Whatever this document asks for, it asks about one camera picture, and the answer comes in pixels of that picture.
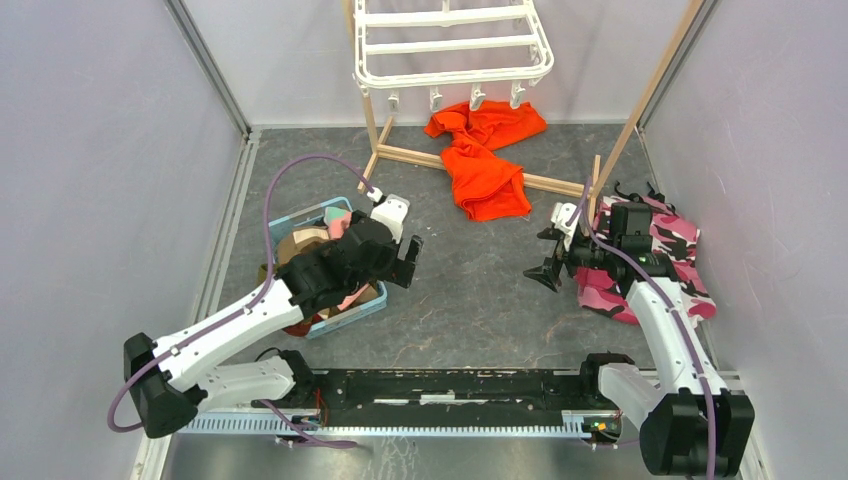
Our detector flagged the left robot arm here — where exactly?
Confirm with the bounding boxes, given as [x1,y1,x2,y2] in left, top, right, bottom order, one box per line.
[121,196,422,439]

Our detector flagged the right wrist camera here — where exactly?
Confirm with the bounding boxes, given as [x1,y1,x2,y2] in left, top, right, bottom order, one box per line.
[550,202,581,252]

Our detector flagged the wooden drying rack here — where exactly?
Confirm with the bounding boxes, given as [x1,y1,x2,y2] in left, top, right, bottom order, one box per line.
[341,0,705,223]

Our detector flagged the pink camouflage backpack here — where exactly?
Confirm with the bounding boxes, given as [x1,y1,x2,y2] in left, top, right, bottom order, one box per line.
[572,182,719,326]

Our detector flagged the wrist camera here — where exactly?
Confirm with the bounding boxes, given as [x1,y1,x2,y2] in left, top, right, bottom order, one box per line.
[550,202,581,252]
[366,187,410,244]

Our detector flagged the orange shirt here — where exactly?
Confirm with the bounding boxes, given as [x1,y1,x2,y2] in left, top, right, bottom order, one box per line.
[424,100,547,222]

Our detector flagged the pink sock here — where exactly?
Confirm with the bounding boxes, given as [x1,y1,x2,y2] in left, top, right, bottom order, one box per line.
[323,206,352,240]

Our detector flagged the pile of socks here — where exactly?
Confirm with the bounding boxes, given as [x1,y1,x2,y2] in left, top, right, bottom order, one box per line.
[275,240,377,319]

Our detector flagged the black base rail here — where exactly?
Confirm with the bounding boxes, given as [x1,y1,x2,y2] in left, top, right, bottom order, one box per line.
[273,368,624,433]

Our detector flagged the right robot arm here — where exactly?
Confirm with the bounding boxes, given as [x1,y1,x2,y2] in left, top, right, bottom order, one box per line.
[524,202,755,479]

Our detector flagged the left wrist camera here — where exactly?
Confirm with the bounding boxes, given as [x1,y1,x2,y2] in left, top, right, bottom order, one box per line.
[366,187,410,244]

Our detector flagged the white clip hanger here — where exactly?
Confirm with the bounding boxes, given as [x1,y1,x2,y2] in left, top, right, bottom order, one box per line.
[344,1,555,113]

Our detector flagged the light blue basket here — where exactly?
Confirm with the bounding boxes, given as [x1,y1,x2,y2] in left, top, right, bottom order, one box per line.
[268,197,388,339]

